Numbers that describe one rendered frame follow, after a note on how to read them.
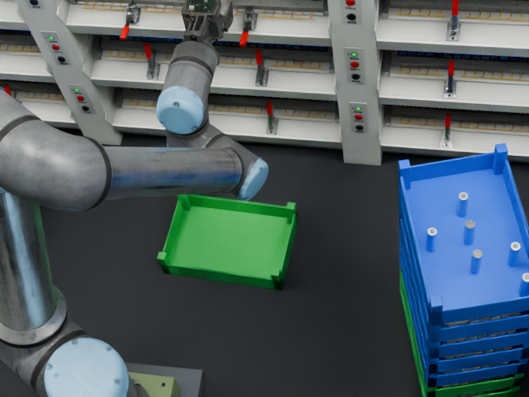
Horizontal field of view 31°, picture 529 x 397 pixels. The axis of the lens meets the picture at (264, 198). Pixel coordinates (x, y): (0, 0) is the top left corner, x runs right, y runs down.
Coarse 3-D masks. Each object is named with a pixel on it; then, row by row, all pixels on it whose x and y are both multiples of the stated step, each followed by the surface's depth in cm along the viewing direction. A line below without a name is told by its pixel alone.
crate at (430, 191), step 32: (448, 160) 177; (480, 160) 178; (416, 192) 180; (448, 192) 179; (480, 192) 179; (512, 192) 174; (416, 224) 177; (448, 224) 176; (480, 224) 175; (512, 224) 174; (416, 256) 170; (448, 256) 173; (448, 288) 169; (480, 288) 169; (512, 288) 168; (448, 320) 165
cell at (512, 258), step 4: (512, 244) 165; (516, 244) 165; (512, 248) 165; (516, 248) 165; (512, 252) 165; (516, 252) 165; (508, 256) 169; (512, 256) 167; (516, 256) 167; (508, 260) 169; (512, 260) 168; (516, 260) 168; (508, 264) 170; (512, 264) 169; (516, 264) 170
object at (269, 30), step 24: (72, 0) 212; (72, 24) 213; (96, 24) 212; (120, 24) 211; (144, 24) 210; (168, 24) 209; (240, 24) 206; (264, 24) 205; (288, 24) 204; (312, 24) 203
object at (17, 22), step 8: (0, 0) 218; (8, 0) 217; (0, 8) 218; (8, 8) 217; (16, 8) 217; (0, 16) 217; (8, 16) 217; (16, 16) 216; (0, 24) 219; (8, 24) 218; (16, 24) 218; (24, 24) 217
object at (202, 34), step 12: (192, 0) 193; (204, 0) 193; (192, 12) 191; (204, 12) 191; (216, 12) 191; (192, 24) 192; (204, 24) 189; (216, 24) 192; (192, 36) 191; (204, 36) 190; (216, 36) 196
